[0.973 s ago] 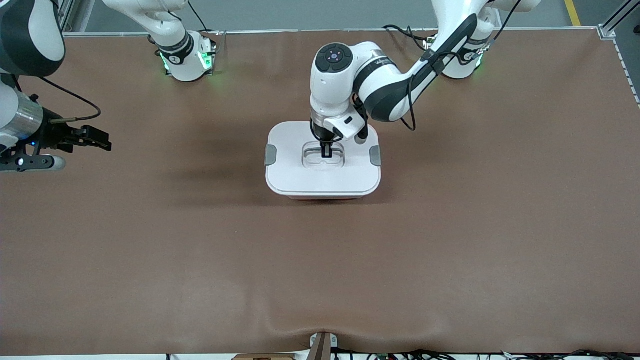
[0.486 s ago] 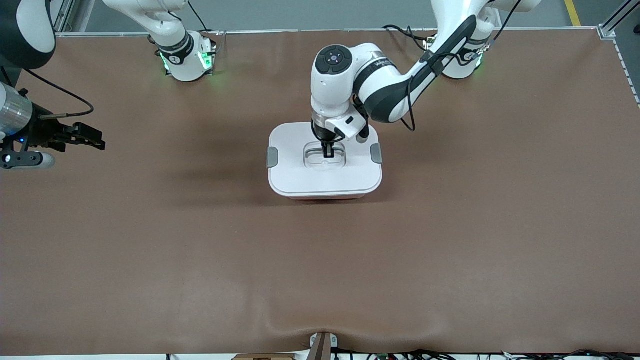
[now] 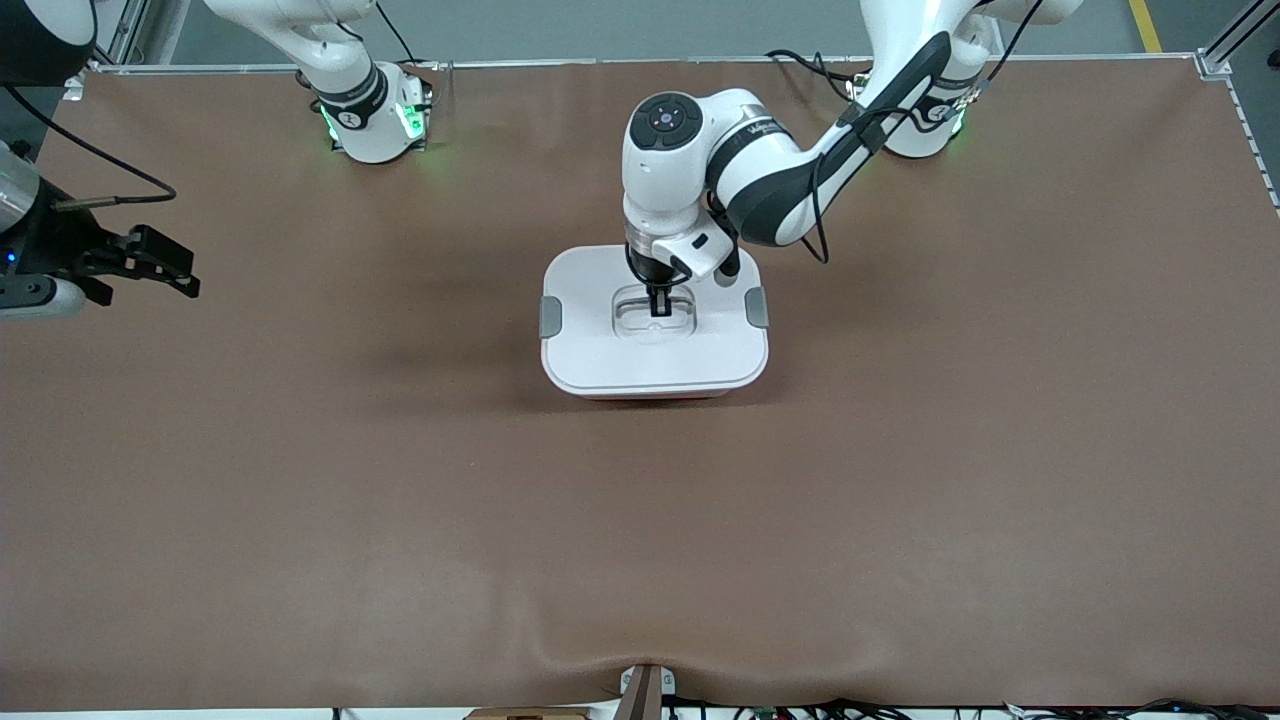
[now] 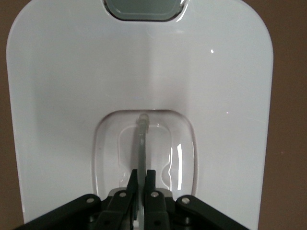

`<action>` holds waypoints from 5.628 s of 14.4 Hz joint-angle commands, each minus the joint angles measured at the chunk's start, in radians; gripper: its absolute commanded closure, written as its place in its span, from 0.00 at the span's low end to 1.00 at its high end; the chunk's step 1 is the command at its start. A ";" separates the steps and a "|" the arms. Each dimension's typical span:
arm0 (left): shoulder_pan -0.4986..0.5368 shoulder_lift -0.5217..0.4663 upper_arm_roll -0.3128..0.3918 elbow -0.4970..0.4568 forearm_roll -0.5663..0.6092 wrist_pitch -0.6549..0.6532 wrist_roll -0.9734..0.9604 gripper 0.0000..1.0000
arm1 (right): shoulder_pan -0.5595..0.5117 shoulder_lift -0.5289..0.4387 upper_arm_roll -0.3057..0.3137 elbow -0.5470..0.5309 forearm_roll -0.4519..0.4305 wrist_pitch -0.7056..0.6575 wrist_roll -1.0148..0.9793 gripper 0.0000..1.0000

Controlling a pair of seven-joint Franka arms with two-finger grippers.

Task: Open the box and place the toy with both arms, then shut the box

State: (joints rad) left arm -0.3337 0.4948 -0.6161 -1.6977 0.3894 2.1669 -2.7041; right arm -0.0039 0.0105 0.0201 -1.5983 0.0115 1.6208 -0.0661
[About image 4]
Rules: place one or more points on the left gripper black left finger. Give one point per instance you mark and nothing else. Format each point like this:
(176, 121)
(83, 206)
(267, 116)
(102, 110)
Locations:
(120, 208)

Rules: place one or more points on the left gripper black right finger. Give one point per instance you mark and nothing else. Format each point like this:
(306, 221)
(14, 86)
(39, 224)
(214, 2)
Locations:
(156, 210)

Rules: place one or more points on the white box lid grey latches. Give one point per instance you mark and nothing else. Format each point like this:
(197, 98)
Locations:
(72, 95)

